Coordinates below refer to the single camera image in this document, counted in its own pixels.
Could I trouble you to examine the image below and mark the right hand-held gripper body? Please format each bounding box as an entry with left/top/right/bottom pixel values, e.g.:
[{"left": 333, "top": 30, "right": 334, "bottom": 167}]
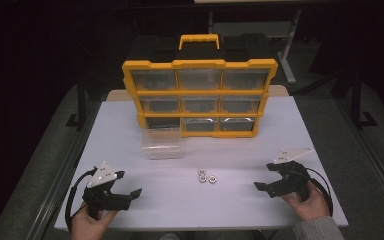
[{"left": 267, "top": 147, "right": 314, "bottom": 203}]

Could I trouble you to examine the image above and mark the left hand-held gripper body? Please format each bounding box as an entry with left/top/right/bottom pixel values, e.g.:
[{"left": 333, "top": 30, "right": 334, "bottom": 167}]
[{"left": 82, "top": 161, "right": 133, "bottom": 221}]

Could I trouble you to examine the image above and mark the clear plastic drawer bin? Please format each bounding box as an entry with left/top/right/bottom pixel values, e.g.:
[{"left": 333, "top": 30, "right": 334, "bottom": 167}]
[{"left": 141, "top": 128, "right": 184, "bottom": 160}]

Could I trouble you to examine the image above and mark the yellow black organizer box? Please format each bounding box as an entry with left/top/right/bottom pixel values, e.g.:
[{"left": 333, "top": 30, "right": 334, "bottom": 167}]
[{"left": 121, "top": 33, "right": 279, "bottom": 139}]

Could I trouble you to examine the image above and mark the person's left hand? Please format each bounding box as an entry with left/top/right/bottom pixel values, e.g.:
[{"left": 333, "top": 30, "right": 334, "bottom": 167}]
[{"left": 70, "top": 203, "right": 118, "bottom": 240}]

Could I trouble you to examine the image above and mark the person's right hand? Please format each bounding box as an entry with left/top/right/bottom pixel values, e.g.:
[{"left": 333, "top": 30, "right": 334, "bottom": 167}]
[{"left": 281, "top": 181, "right": 331, "bottom": 222}]

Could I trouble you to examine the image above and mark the black metal stand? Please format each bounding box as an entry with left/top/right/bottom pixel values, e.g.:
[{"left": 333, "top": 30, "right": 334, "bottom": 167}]
[
  {"left": 65, "top": 74, "right": 88, "bottom": 129},
  {"left": 349, "top": 68, "right": 378, "bottom": 129}
]

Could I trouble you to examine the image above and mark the grid of clear drawers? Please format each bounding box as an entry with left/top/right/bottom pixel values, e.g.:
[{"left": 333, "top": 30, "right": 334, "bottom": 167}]
[{"left": 131, "top": 69, "right": 270, "bottom": 132}]

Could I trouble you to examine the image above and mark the grey metal stand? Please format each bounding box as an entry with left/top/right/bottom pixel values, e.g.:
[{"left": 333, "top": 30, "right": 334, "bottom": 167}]
[{"left": 208, "top": 9, "right": 303, "bottom": 84}]

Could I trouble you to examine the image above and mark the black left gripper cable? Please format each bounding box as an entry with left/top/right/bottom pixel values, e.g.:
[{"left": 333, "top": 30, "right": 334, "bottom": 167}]
[{"left": 64, "top": 168, "right": 98, "bottom": 232}]

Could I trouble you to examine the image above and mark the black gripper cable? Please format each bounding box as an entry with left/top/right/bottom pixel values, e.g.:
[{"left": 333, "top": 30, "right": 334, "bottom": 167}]
[
  {"left": 64, "top": 168, "right": 98, "bottom": 232},
  {"left": 305, "top": 167, "right": 334, "bottom": 217}
]

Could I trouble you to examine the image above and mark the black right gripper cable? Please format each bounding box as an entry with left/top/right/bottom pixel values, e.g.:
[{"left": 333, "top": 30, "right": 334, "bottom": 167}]
[{"left": 305, "top": 167, "right": 334, "bottom": 217}]

